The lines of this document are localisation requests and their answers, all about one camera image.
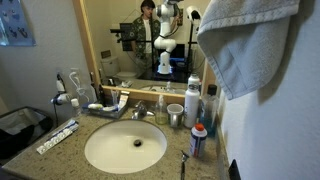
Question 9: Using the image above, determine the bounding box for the white power cable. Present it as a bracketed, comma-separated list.
[68, 71, 91, 103]

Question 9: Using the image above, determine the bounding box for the white wall power outlet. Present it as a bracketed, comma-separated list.
[54, 67, 82, 101]

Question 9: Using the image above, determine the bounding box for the shaving can red cap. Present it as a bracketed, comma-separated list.
[189, 123, 208, 159]

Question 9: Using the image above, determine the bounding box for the blue mouthwash bottle black cap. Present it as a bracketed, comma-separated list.
[199, 84, 221, 138]

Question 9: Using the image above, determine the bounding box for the black razor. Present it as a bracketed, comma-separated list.
[179, 149, 190, 180]

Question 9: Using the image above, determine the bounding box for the grey metal mug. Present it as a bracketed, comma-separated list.
[166, 103, 185, 128]

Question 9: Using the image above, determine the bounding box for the wood framed wall mirror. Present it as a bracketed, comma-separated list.
[71, 0, 218, 104]

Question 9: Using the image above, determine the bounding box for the slim white blue tube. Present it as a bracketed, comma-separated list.
[110, 89, 120, 106]

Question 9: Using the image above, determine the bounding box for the black pump bottle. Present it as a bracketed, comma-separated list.
[97, 68, 107, 107]

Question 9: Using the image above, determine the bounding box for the white toothpaste tube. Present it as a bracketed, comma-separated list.
[118, 91, 131, 109]

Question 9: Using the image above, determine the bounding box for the chrome faucet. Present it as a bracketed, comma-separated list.
[130, 100, 156, 121]

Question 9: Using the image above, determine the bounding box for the white oval sink basin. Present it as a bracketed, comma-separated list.
[84, 119, 168, 175]

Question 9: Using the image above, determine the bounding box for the white hair dryer black cord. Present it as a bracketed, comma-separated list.
[50, 73, 72, 128]

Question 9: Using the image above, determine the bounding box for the white terry towel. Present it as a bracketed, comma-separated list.
[196, 0, 301, 101]

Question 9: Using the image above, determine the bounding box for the blue wall poster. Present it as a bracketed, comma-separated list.
[0, 0, 37, 48]

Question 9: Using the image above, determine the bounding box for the black box by wall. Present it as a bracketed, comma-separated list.
[228, 158, 243, 180]

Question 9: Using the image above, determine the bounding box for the clear soap pump bottle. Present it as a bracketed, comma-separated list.
[155, 94, 169, 126]

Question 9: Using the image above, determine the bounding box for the tall white bottle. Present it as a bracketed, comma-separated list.
[183, 73, 201, 130]

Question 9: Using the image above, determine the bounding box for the black trash bin with liner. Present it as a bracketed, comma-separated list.
[0, 106, 54, 161]

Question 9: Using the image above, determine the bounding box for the small white deodorant bottle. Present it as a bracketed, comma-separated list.
[70, 98, 83, 119]

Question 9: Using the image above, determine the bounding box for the white cream tube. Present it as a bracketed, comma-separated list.
[102, 104, 119, 113]
[87, 103, 104, 110]

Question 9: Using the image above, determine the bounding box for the black toiletry tray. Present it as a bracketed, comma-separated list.
[81, 101, 129, 120]

